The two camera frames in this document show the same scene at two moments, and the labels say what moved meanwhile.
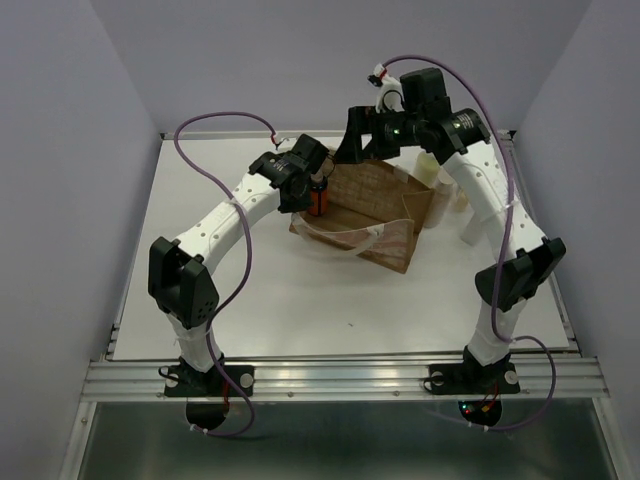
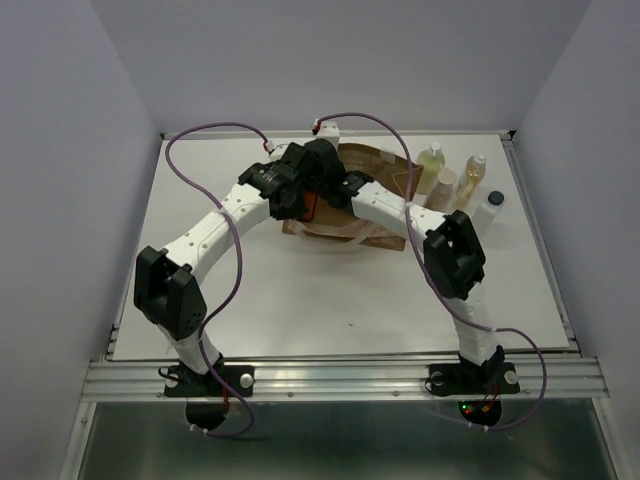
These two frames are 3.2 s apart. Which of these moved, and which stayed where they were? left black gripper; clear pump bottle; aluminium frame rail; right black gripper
Moved: right black gripper
Stayed: clear pump bottle; left black gripper; aluminium frame rail
